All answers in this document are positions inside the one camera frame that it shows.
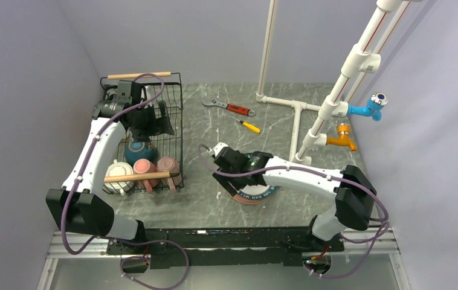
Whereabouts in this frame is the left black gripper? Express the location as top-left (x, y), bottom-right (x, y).
top-left (129, 101), bottom-right (174, 143)

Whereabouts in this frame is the teal rimmed lettered plate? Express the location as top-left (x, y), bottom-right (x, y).
top-left (233, 152), bottom-right (279, 200)

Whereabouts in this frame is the black wire dish rack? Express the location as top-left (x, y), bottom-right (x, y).
top-left (92, 72), bottom-right (184, 194)

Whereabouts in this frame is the light pink mug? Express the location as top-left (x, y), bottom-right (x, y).
top-left (157, 156), bottom-right (182, 192)

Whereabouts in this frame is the dark brown bowl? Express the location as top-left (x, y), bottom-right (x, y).
top-left (124, 141), bottom-right (158, 166)

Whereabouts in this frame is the salmon pink mug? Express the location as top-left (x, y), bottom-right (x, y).
top-left (133, 159), bottom-right (160, 194)

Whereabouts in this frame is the white enamel cup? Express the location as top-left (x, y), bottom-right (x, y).
top-left (103, 159), bottom-right (135, 197)

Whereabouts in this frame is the beige pink plate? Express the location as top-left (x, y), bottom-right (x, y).
top-left (226, 191), bottom-right (275, 205)

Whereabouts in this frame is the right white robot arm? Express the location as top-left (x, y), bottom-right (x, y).
top-left (210, 143), bottom-right (376, 251)

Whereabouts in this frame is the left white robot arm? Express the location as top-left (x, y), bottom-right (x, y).
top-left (45, 80), bottom-right (173, 254)

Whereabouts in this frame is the orange faucet tap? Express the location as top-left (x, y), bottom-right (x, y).
top-left (326, 123), bottom-right (358, 152)

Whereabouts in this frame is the blue faucet tap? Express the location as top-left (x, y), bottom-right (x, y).
top-left (347, 92), bottom-right (388, 121)

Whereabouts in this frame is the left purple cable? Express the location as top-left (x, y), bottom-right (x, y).
top-left (60, 72), bottom-right (167, 256)

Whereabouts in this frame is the purple cable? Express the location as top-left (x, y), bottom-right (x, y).
top-left (60, 72), bottom-right (167, 256)
top-left (198, 144), bottom-right (391, 280)

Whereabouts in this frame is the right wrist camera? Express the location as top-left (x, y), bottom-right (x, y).
top-left (212, 142), bottom-right (229, 158)

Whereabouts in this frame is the yellow handled screwdriver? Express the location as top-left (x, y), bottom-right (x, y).
top-left (233, 118), bottom-right (260, 134)

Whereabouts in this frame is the red handled adjustable wrench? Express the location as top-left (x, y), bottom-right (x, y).
top-left (201, 98), bottom-right (256, 117)

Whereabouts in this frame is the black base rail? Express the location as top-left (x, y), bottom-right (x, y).
top-left (106, 226), bottom-right (344, 269)

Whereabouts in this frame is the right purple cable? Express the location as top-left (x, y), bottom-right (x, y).
top-left (198, 144), bottom-right (391, 280)

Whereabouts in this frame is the white pvc pipe frame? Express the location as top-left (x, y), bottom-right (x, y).
top-left (255, 0), bottom-right (426, 166)

